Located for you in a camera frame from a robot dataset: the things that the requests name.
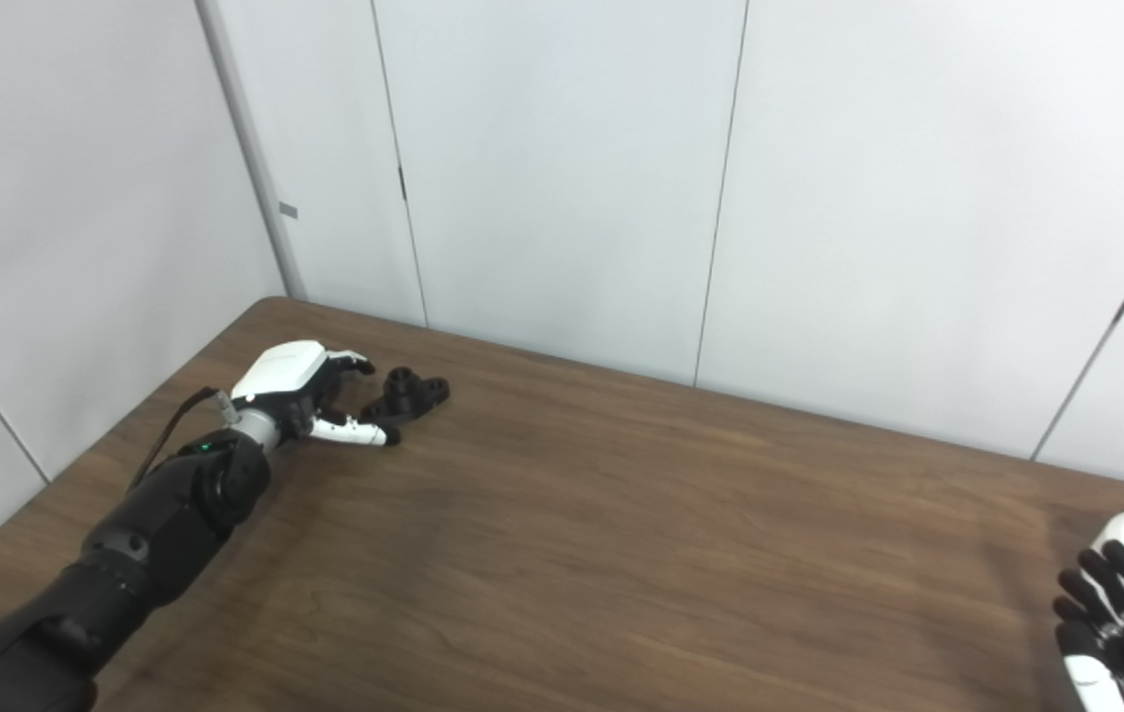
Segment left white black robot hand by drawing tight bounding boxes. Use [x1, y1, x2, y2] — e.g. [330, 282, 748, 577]
[230, 339, 402, 448]

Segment black flanged holder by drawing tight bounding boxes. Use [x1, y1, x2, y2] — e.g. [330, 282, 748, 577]
[361, 366, 451, 446]

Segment grey wall corner post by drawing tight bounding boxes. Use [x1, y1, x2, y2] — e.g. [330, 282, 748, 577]
[194, 0, 307, 301]

